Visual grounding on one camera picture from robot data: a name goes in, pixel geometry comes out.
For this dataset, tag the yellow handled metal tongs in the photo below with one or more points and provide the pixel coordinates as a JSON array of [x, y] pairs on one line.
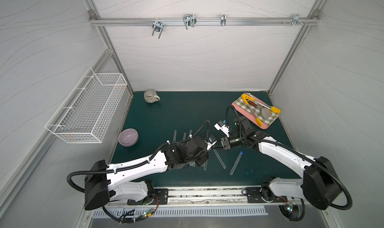
[[245, 97]]

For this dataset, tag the purple bowl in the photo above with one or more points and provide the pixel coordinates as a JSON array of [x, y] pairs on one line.
[[128, 137]]

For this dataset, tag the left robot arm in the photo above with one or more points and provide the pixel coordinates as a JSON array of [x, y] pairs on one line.
[[106, 183]]

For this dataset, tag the aluminium top rail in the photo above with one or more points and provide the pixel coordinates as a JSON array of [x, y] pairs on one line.
[[173, 22]]

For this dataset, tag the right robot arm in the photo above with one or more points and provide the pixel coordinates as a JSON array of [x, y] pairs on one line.
[[318, 182]]

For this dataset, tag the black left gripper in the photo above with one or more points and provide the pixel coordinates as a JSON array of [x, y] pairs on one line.
[[202, 153]]

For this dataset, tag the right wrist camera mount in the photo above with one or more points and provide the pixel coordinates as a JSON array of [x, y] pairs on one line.
[[222, 126]]

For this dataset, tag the green white checkered cloth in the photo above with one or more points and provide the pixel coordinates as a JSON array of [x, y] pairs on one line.
[[256, 109]]

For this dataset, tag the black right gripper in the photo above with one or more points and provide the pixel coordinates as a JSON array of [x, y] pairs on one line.
[[225, 142]]

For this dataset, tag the striped ceramic cup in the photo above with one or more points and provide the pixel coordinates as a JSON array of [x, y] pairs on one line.
[[151, 96]]

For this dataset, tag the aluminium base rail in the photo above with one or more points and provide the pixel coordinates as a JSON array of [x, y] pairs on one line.
[[210, 195]]

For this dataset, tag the metal hook clamp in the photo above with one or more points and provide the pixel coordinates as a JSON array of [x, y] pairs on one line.
[[158, 27], [296, 21], [223, 20], [189, 21]]

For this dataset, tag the white slotted cable duct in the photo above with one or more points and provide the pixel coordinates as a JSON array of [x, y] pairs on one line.
[[170, 212]]

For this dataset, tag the brown handled metal spatula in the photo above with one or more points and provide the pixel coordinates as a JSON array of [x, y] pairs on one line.
[[260, 110]]

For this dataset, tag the white wire basket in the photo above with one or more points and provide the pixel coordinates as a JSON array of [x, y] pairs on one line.
[[85, 115]]

